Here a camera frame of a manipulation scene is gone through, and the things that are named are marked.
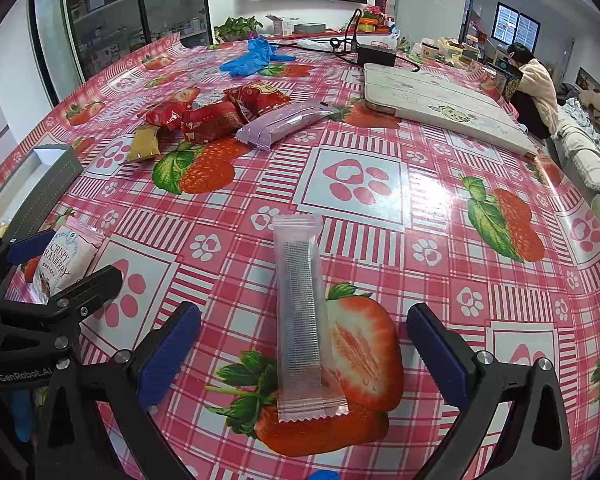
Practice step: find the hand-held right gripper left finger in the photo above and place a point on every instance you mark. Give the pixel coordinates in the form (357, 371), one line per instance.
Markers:
(170, 355)

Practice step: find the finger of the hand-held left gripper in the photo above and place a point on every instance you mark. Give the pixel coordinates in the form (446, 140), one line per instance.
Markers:
(92, 287)
(27, 250)

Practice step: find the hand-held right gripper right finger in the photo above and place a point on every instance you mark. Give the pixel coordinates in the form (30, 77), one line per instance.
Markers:
(437, 355)

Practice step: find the white pink cranberry snack packet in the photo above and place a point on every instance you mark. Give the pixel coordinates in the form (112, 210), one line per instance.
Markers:
(62, 260)

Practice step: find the grey storage box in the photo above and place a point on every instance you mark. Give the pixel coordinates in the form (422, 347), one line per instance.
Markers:
(45, 195)

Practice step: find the long translucent pink snack bar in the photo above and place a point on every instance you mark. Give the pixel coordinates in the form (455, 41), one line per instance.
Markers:
(300, 310)

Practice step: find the small yellow snack packet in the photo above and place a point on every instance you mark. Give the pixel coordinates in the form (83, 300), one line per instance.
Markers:
(142, 145)

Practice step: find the red snack packet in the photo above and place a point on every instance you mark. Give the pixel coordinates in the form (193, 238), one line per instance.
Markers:
(167, 114)
(260, 95)
(212, 122)

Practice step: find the pale purple snack packet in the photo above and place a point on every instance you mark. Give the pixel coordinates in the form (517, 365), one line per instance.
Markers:
(280, 125)

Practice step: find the strawberry print tablecloth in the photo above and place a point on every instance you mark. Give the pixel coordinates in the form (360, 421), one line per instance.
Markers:
(380, 240)

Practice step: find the grey sofa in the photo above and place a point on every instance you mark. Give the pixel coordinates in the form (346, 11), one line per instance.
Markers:
(580, 150)

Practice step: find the white folded board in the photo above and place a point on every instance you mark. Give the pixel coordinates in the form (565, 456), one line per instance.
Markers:
(450, 105)

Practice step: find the glass door cabinet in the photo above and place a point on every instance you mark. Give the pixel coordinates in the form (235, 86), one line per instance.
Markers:
(130, 10)

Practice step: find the blue nitrile glove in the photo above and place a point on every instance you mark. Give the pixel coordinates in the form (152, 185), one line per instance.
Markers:
(242, 65)
(262, 47)

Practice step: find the green potted plant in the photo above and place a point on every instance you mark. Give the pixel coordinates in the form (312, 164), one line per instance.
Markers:
(237, 27)

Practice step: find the black power adapter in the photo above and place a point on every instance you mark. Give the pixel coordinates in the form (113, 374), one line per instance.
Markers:
(375, 55)

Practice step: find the small open cardboard box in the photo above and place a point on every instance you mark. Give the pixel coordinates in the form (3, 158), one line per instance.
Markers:
(280, 25)

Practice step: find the flat grey box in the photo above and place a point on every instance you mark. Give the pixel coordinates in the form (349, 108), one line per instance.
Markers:
(308, 28)

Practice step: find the orange box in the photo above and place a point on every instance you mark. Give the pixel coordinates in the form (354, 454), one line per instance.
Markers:
(367, 25)

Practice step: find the window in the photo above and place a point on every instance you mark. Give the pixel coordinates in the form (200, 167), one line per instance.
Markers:
(515, 22)

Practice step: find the red potted flowers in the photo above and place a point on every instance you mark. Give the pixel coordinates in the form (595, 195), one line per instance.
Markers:
(373, 11)

